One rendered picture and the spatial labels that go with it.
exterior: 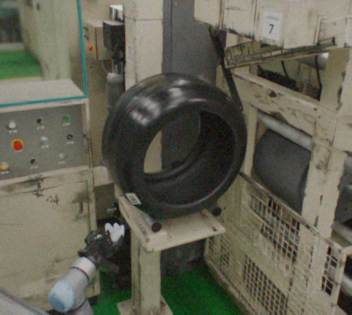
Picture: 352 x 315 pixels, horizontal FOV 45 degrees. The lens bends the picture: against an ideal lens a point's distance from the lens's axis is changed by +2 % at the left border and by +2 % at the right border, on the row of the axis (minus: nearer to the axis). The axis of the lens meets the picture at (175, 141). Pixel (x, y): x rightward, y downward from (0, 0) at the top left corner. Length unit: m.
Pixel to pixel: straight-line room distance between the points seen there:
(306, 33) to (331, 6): 0.11
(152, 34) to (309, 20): 0.69
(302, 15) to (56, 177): 1.37
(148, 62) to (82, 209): 0.88
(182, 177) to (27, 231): 0.83
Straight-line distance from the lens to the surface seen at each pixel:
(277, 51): 1.62
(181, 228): 1.90
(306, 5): 1.42
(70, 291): 1.35
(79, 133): 2.15
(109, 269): 1.49
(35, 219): 2.26
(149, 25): 1.82
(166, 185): 1.96
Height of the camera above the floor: 1.90
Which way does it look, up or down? 24 degrees down
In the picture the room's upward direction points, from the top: 1 degrees clockwise
